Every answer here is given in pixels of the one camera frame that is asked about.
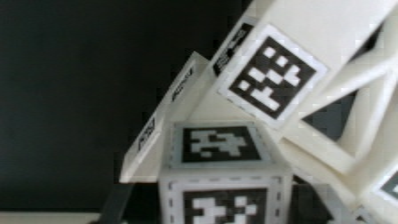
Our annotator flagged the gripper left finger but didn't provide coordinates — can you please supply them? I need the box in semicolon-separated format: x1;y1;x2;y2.
96;184;135;224

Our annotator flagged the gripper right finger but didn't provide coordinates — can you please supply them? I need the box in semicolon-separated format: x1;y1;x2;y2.
293;182;361;224

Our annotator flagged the white tagged cube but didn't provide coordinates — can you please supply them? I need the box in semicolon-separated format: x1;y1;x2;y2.
158;123;293;224

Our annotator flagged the white chair back frame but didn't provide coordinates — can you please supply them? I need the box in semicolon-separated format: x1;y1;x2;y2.
217;0;398;224

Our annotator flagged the white chair seat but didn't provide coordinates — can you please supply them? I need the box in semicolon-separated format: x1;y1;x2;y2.
119;52;281;183

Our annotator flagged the white U-shaped obstacle frame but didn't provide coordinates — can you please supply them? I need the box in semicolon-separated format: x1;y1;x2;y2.
0;212;100;224

